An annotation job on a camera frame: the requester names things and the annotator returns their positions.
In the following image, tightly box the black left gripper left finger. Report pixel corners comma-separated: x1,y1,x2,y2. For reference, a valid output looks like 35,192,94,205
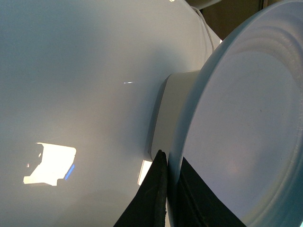
114,150,168,227

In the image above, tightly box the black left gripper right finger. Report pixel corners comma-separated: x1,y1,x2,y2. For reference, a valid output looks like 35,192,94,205
175,158,245,227

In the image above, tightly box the grey round plate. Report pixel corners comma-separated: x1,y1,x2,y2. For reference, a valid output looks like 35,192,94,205
168,0,303,227

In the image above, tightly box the white chrome toaster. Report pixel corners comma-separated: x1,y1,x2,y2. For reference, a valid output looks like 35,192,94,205
148,70,199,160

